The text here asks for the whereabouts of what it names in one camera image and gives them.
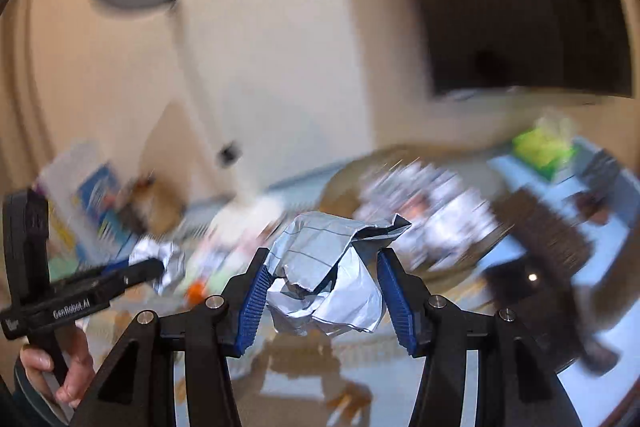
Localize white chart booklet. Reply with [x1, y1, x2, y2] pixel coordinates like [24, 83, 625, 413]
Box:
[37, 142, 101, 208]

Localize patterned table mat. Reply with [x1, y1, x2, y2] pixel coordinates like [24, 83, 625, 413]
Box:
[85, 217, 451, 427]

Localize dark woven mat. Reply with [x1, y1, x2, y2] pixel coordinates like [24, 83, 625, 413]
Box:
[492, 187, 593, 273]

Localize black glossy object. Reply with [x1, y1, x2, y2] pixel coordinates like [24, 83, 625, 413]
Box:
[485, 257, 621, 375]

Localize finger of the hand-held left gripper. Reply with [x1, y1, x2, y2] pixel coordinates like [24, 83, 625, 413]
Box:
[92, 258, 166, 294]
[95, 259, 132, 275]

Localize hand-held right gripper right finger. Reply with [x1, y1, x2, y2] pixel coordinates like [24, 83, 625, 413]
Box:
[376, 249, 581, 427]

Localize blue picture book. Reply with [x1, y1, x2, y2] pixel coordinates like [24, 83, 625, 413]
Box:
[75, 164, 123, 238]

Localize green tissue pack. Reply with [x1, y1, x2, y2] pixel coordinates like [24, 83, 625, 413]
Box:
[512, 117, 576, 182]

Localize brown paper pen holder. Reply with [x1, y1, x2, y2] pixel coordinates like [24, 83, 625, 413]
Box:
[130, 177, 183, 233]

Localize person's left hand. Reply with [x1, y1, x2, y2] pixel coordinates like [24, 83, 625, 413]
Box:
[19, 329, 96, 408]

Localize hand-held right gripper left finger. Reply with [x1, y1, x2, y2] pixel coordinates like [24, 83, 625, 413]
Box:
[75, 248, 274, 427]

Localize lined paper ball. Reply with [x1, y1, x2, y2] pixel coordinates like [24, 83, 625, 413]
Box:
[129, 239, 187, 295]
[262, 212, 413, 338]

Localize grey phone stand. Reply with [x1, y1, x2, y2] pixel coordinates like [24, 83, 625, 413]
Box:
[575, 152, 626, 223]

